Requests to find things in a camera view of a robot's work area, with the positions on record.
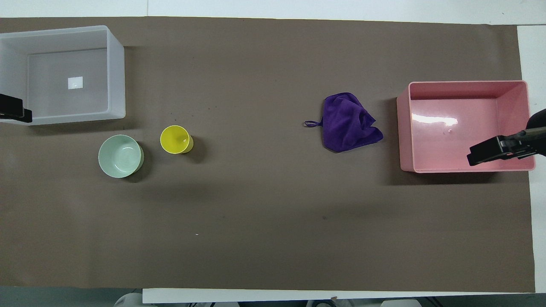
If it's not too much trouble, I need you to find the light green bowl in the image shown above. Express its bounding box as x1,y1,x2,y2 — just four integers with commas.
98,134,145,179

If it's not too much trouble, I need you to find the yellow cup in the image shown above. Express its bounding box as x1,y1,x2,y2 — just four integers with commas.
160,125,194,155

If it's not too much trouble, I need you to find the pink plastic box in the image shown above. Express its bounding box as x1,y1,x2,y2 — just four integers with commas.
396,80,536,173

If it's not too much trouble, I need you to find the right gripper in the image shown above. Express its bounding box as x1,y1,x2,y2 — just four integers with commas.
525,109,546,159

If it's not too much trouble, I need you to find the translucent white plastic box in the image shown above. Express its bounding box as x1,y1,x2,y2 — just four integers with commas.
0,25,126,126

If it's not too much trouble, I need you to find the purple cloth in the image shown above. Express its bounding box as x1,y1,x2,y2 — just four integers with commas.
303,92,384,154

